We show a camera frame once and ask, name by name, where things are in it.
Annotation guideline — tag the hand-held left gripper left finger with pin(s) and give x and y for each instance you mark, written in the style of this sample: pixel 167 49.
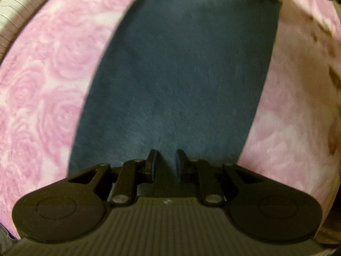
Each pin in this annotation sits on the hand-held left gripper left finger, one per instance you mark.
pixel 154 165

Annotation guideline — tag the white ribbed quilt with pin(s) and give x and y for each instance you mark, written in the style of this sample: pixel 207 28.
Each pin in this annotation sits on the white ribbed quilt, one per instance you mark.
pixel 21 5

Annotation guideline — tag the dark blue fleece cloth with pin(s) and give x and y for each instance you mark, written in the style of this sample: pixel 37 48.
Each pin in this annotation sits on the dark blue fleece cloth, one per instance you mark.
pixel 181 72

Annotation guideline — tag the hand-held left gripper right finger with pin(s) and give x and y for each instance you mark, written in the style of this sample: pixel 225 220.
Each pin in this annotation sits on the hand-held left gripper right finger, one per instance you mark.
pixel 179 165

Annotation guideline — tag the pink rose blanket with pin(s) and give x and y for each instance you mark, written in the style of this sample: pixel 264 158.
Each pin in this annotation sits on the pink rose blanket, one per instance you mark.
pixel 48 98

